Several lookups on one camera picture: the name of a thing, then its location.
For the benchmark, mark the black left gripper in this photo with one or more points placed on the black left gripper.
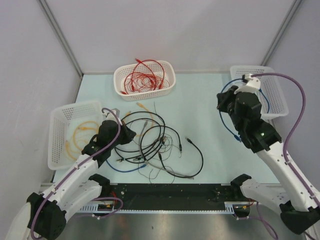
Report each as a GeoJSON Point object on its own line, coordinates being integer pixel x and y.
{"type": "Point", "coordinates": [129, 134]}

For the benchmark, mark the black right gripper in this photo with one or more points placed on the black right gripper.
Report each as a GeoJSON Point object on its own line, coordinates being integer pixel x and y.
{"type": "Point", "coordinates": [223, 98]}

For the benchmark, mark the white basket left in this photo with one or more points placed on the white basket left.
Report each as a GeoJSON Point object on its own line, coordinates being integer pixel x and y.
{"type": "Point", "coordinates": [70, 129]}

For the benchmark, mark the white basket top centre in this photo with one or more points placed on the white basket top centre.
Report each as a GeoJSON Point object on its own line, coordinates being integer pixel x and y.
{"type": "Point", "coordinates": [145, 79]}

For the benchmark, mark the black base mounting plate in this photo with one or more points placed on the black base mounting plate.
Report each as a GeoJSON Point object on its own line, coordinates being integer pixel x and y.
{"type": "Point", "coordinates": [174, 197]}

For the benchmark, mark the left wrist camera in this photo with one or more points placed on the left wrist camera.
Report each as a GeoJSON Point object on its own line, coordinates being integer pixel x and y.
{"type": "Point", "coordinates": [113, 115]}

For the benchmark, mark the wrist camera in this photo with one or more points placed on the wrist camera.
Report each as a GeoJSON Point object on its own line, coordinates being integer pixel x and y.
{"type": "Point", "coordinates": [113, 115]}
{"type": "Point", "coordinates": [251, 84]}

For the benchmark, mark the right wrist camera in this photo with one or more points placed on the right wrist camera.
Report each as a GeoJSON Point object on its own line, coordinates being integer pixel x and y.
{"type": "Point", "coordinates": [251, 84]}

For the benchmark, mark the black cable large loop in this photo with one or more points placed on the black cable large loop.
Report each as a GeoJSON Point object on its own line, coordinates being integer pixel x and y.
{"type": "Point", "coordinates": [163, 168]}

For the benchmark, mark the white slotted cable duct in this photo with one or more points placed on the white slotted cable duct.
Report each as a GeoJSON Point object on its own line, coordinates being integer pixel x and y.
{"type": "Point", "coordinates": [98, 208]}

